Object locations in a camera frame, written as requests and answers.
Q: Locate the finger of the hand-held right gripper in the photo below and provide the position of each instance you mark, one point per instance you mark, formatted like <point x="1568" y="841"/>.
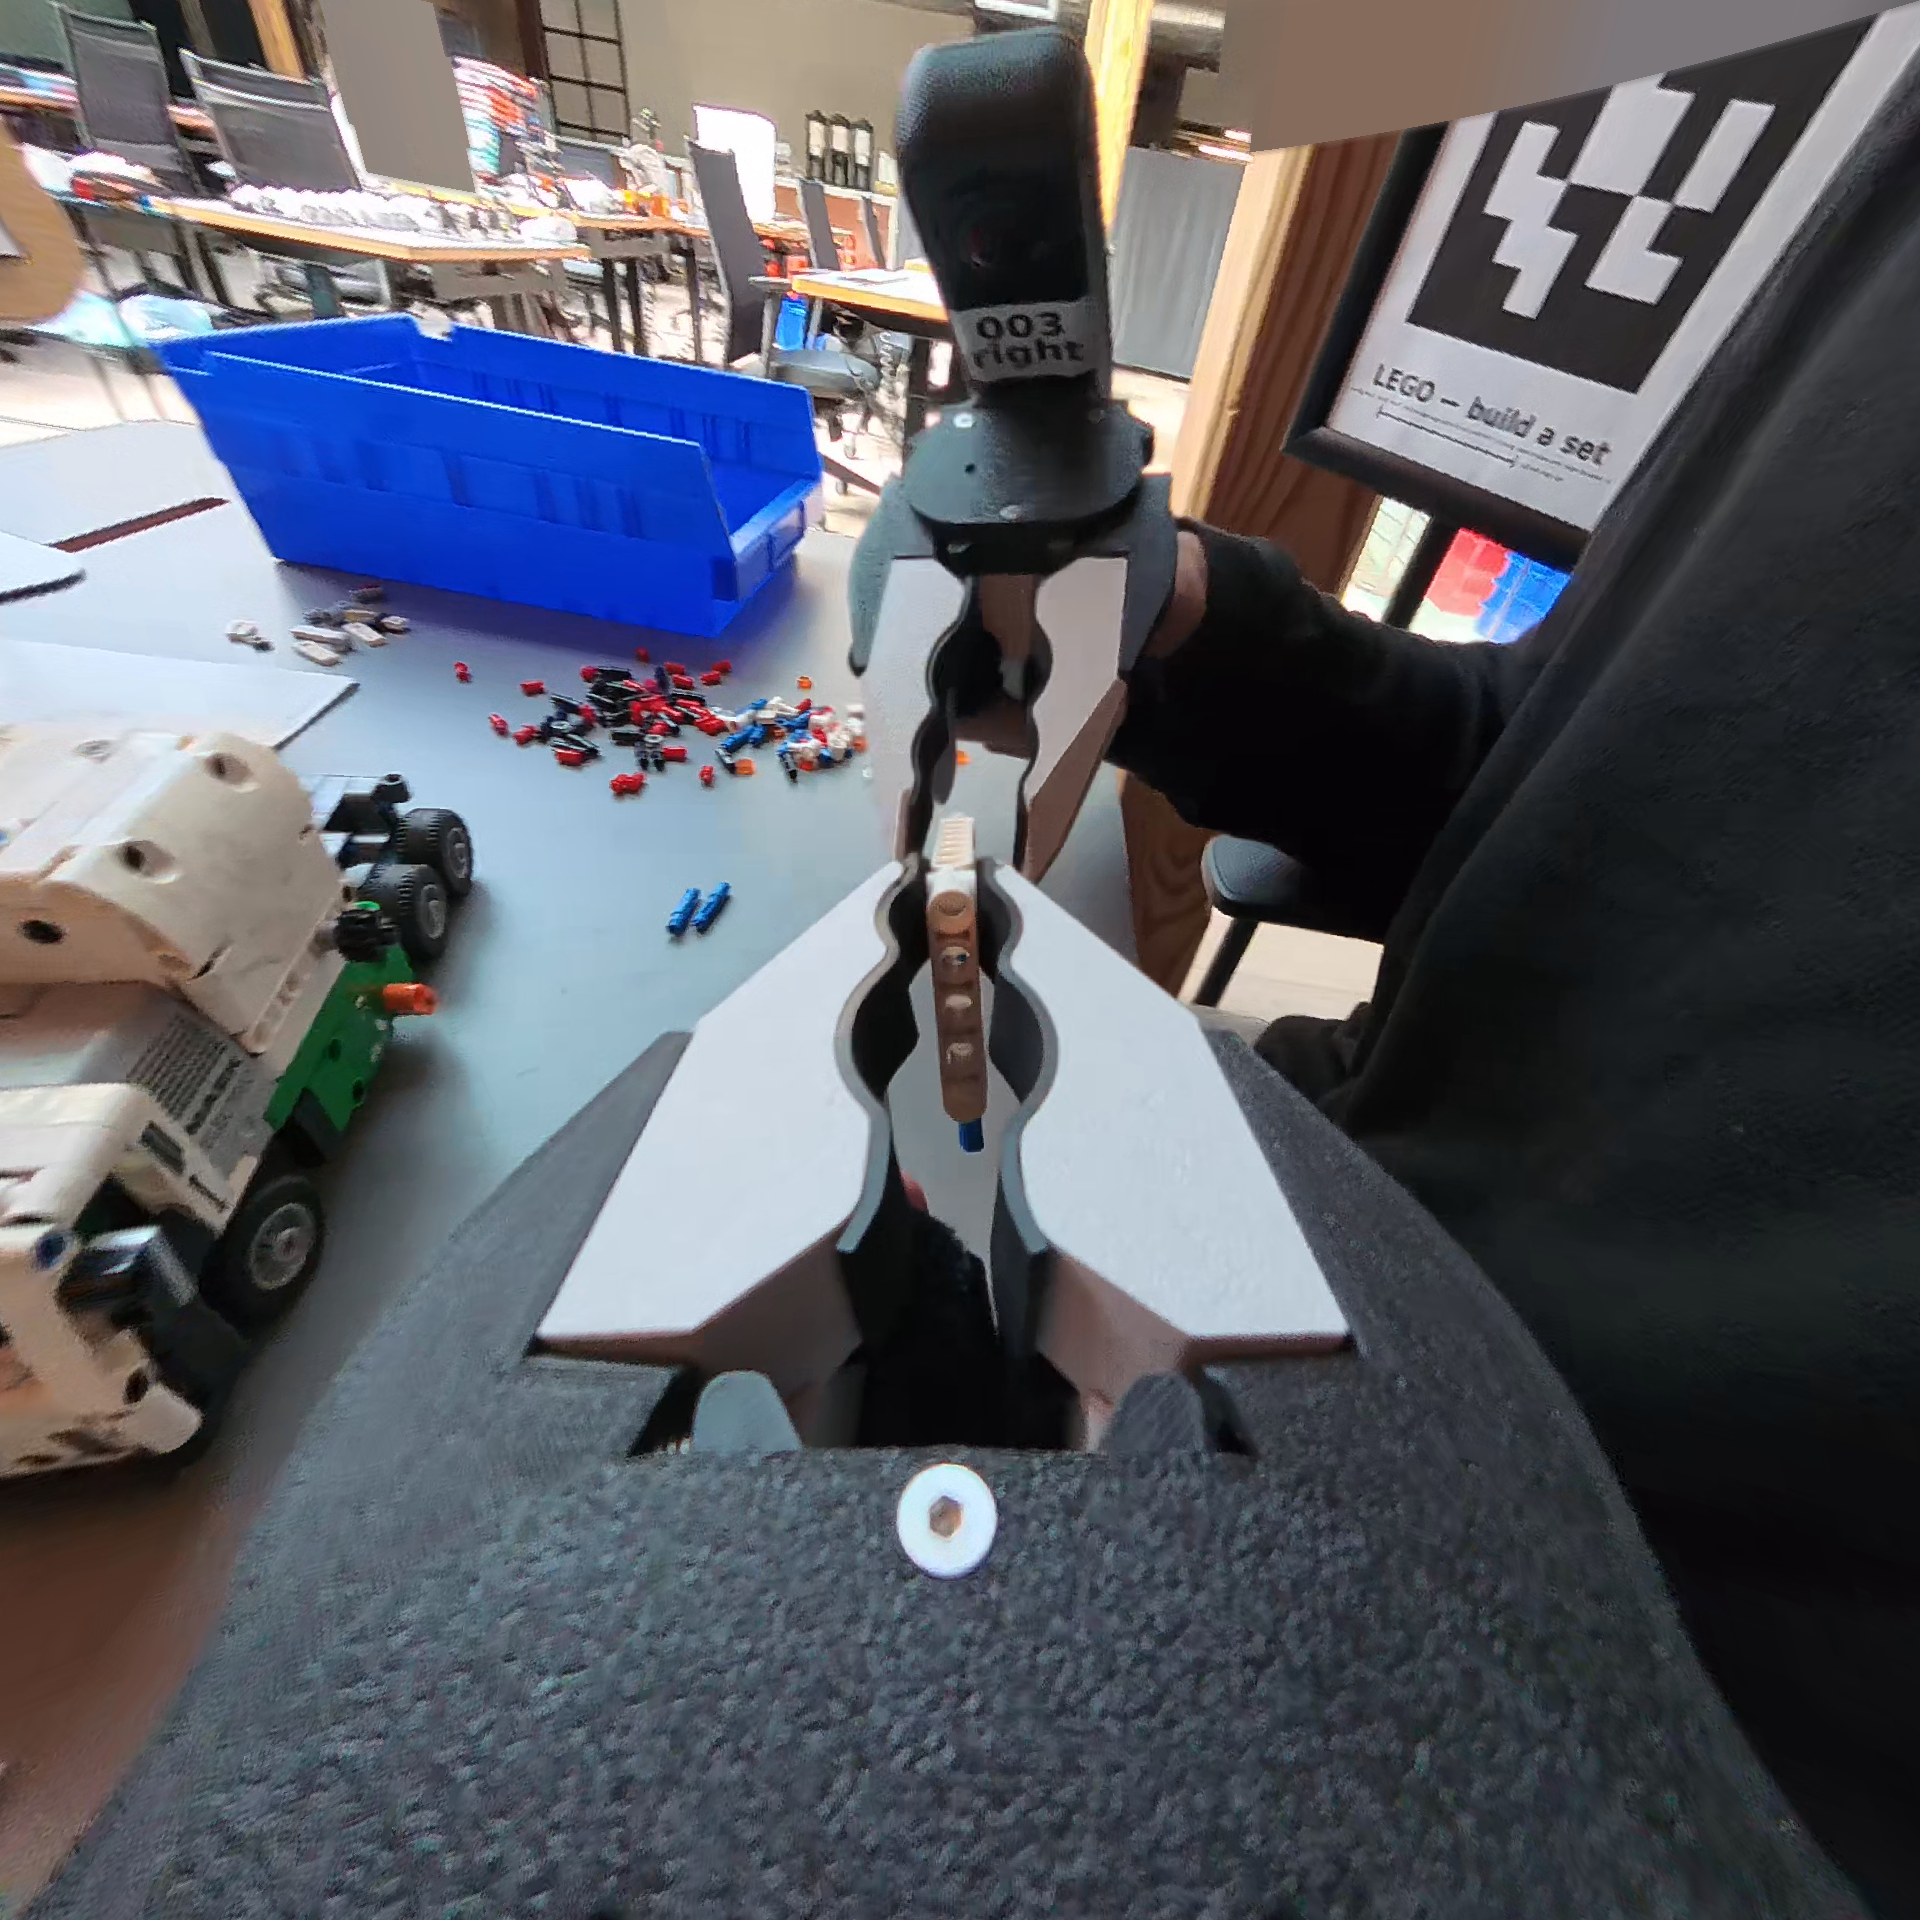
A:
<point x="908" y="675"/>
<point x="1089" y="661"/>

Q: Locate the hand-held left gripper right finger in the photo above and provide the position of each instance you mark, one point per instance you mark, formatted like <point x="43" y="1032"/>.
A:
<point x="1171" y="1170"/>

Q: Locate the blue plastic bin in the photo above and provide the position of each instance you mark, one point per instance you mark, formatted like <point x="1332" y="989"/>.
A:
<point x="495" y="464"/>

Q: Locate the pile of red black pins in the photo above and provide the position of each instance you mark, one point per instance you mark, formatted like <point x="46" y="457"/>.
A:
<point x="615" y="721"/>

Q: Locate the white lego beam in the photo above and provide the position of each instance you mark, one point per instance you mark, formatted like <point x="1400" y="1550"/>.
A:
<point x="956" y="1021"/>

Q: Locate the red and blue storage bins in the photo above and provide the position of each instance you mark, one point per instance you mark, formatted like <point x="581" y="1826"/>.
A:
<point x="1501" y="584"/>

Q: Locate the white green lego truck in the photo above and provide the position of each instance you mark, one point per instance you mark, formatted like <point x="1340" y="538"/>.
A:
<point x="164" y="975"/>

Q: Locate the small tan lego pieces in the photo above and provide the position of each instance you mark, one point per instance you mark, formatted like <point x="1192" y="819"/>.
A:
<point x="323" y="638"/>

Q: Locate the black framed task sign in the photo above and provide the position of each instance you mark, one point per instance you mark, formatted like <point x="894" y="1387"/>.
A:
<point x="1575" y="225"/>

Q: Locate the wooden document stand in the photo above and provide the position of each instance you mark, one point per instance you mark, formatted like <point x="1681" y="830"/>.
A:
<point x="30" y="225"/>

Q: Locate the black mesh office chair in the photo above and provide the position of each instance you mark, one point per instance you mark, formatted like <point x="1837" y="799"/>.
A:
<point x="1274" y="885"/>
<point x="735" y="240"/>
<point x="120" y="74"/>
<point x="278" y="128"/>

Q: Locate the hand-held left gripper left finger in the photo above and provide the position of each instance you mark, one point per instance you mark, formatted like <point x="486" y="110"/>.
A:
<point x="705" y="1155"/>

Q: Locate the person's right forearm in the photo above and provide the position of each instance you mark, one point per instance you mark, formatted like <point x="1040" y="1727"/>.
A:
<point x="1320" y="721"/>

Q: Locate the wooden desk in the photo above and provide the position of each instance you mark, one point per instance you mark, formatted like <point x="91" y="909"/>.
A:
<point x="375" y="240"/>

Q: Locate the grey cardboard sheet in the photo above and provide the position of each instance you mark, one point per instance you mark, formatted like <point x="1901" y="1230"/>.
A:
<point x="30" y="566"/>

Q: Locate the person's right hand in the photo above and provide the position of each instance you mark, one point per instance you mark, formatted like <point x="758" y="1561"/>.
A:
<point x="1189" y="584"/>

